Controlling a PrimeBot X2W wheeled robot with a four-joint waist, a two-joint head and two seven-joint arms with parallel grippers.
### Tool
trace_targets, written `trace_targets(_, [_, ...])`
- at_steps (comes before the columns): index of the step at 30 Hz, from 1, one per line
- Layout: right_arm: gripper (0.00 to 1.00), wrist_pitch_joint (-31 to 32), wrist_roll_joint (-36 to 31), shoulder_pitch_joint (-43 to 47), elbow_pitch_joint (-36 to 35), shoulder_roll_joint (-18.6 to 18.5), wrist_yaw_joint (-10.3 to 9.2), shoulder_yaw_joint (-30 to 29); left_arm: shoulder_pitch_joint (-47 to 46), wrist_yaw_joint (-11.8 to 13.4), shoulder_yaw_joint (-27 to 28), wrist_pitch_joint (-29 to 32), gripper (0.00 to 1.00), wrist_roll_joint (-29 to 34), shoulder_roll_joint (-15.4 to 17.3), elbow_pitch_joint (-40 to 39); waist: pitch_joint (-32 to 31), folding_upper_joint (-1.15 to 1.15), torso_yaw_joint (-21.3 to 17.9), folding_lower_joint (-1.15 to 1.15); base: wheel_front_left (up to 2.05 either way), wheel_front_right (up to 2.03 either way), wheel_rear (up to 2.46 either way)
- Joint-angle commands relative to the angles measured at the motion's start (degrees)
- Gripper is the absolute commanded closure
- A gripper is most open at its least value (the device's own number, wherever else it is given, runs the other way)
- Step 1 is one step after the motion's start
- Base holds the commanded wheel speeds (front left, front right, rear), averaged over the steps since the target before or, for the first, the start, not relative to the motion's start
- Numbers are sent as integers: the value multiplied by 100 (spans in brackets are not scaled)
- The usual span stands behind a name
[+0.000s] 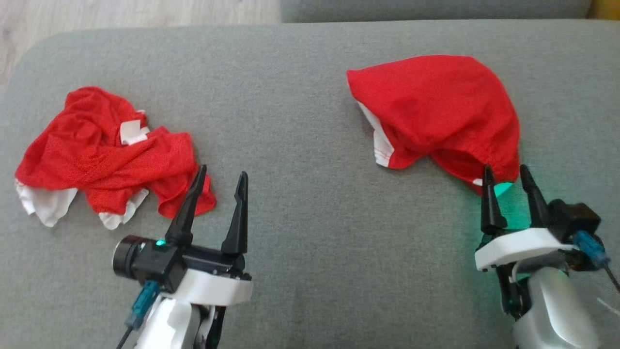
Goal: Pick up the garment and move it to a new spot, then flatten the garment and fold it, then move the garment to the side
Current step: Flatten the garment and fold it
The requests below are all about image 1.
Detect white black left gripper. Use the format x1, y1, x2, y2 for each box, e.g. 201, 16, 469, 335
165, 165, 253, 307

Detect grey sofa seat cushion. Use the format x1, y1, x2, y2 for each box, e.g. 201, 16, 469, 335
280, 0, 594, 23

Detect black cable blue connector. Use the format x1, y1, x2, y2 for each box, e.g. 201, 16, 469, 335
116, 280, 160, 349
574, 232, 620, 294

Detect crumpled red mesh garment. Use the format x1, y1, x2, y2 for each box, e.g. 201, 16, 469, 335
15, 86, 217, 229

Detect yellow sofa backrest cushion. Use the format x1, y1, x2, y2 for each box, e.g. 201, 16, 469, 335
589, 0, 620, 20

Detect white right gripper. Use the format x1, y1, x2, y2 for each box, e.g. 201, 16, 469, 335
475, 165, 579, 272

